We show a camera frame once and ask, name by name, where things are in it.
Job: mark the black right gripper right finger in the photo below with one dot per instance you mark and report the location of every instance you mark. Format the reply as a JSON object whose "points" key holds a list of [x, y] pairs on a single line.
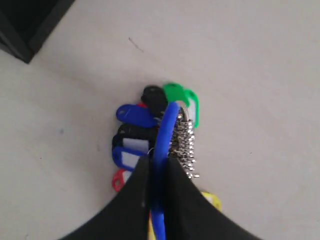
{"points": [[188, 215]]}

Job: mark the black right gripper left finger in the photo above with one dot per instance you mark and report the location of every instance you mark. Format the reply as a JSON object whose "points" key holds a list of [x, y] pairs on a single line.
{"points": [[126, 217]]}

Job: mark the yellow plastic ring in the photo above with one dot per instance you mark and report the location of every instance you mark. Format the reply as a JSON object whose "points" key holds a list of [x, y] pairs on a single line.
{"points": [[213, 199]]}

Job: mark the red plastic ring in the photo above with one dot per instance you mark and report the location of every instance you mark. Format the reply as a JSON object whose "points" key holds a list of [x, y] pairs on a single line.
{"points": [[120, 178]]}

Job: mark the green plastic hook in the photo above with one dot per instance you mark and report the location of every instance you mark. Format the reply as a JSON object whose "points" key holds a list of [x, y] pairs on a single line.
{"points": [[193, 108], [175, 92]]}

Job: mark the black metal two-tier rack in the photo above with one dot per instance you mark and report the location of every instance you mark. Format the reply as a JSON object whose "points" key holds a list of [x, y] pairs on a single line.
{"points": [[25, 25]]}

